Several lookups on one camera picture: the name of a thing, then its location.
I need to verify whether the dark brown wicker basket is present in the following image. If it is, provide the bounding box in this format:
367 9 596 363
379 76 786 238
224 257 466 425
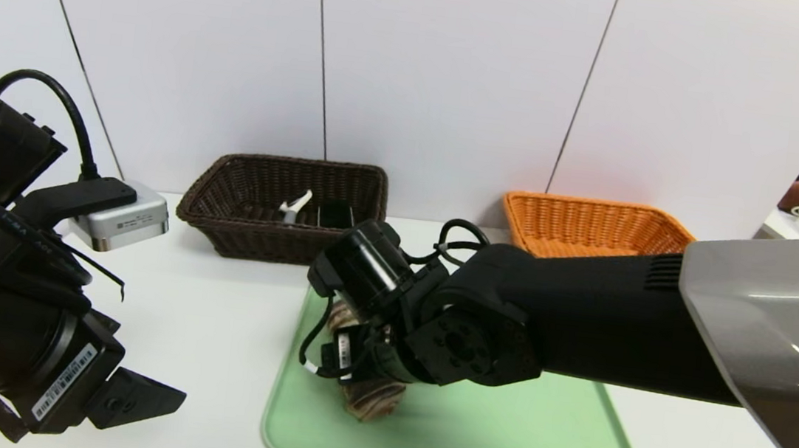
171 145 391 275

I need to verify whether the marbled brown bread loaf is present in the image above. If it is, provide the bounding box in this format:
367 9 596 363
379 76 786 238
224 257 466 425
316 297 416 427

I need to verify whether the grey handled white peeler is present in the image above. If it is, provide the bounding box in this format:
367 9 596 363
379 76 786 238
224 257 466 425
276 186 315 228

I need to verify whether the orange wicker basket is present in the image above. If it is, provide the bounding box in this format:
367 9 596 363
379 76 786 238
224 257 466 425
497 188 701 275

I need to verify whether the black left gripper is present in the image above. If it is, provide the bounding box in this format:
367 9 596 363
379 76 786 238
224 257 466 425
0 256 199 448

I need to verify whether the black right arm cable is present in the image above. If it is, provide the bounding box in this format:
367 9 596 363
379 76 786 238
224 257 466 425
431 216 494 265

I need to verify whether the light green plastic tray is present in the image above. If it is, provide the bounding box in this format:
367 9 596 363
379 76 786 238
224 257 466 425
258 258 656 448

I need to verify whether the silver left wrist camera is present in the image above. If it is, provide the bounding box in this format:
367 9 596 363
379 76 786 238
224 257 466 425
66 173 174 260

